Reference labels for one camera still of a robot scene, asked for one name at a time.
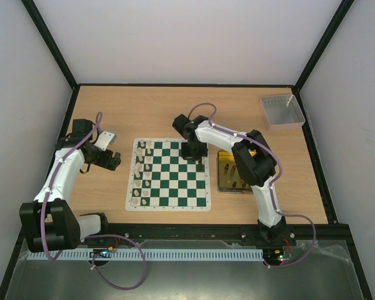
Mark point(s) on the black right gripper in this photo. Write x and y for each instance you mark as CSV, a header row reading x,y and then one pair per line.
x,y
194,154

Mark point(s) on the light blue slotted cable duct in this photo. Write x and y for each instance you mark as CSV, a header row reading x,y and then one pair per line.
x,y
82,254

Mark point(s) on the gold square tin box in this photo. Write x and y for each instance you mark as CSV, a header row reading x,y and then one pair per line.
x,y
228,178

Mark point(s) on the green white chess board mat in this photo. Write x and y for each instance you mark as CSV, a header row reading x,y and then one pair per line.
x,y
161,180

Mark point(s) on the brown chess piece second row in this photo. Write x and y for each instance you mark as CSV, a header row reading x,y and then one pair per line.
x,y
200,165

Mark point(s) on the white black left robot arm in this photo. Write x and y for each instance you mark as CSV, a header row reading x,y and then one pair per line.
x,y
48,223

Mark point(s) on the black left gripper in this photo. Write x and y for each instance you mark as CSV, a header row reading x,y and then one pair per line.
x,y
105,162

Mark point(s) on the black aluminium front rail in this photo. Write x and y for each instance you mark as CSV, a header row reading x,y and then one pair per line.
x,y
246,235

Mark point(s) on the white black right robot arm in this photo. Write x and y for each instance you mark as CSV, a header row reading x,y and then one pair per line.
x,y
253,159

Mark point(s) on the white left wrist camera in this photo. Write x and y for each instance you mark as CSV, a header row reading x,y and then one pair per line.
x,y
105,139

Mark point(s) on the silver pink tin lid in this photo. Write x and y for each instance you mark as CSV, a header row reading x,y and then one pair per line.
x,y
281,112

